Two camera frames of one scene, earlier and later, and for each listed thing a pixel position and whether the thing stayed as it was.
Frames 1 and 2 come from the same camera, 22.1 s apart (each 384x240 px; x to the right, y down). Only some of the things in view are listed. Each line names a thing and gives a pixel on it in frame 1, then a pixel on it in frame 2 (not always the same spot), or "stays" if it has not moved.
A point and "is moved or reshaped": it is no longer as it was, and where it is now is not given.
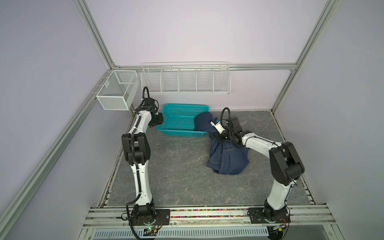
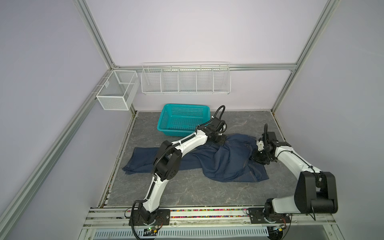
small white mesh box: x=120 y=91 stays
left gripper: x=160 y=121 → x=221 y=143
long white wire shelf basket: x=211 y=78 stays
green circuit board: x=150 y=231 stays
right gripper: x=219 y=138 → x=254 y=157
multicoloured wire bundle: x=201 y=210 stays
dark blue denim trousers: x=224 y=157 is moved or reshaped
